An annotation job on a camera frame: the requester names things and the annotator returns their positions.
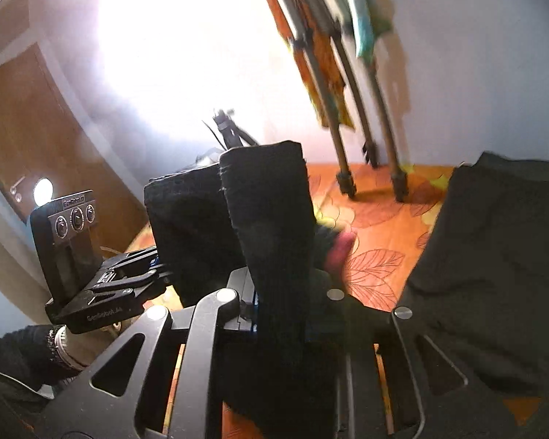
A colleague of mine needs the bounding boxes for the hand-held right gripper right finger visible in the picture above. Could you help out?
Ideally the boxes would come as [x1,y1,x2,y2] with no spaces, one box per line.
[306,270,518,439]

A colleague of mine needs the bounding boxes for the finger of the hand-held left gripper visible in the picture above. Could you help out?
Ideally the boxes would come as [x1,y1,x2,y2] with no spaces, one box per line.
[101,246,162,270]
[90,267,177,301]

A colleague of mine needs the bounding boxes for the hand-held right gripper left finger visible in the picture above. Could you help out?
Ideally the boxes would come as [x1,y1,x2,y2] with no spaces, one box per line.
[34,267,259,439]

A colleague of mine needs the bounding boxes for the black pants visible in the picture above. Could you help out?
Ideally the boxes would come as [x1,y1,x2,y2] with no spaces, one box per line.
[403,151,549,403]
[144,141,362,439]

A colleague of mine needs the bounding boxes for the person's left forearm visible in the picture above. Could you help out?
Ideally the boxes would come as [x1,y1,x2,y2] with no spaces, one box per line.
[0,322,74,391]

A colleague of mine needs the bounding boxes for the person's left hand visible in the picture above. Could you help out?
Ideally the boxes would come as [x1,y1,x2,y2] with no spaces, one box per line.
[66,320,138,370]

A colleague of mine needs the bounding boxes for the orange floral bedsheet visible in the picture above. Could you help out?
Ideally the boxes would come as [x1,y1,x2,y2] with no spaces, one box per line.
[123,162,543,439]

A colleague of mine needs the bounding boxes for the wooden door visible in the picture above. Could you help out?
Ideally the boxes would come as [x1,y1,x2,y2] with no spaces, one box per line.
[0,43,149,257]

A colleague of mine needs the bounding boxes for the large grey tripod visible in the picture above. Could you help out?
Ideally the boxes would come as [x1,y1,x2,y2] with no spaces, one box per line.
[256,0,417,202]

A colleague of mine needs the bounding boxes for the small black tripod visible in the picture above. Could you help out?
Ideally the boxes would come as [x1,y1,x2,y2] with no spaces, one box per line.
[201,109,259,151]

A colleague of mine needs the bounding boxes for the yellow floral hanging cloth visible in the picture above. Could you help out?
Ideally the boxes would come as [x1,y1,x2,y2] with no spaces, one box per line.
[254,0,355,129]

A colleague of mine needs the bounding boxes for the teal hanging cloth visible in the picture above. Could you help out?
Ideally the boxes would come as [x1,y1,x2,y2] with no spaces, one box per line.
[329,0,392,58]

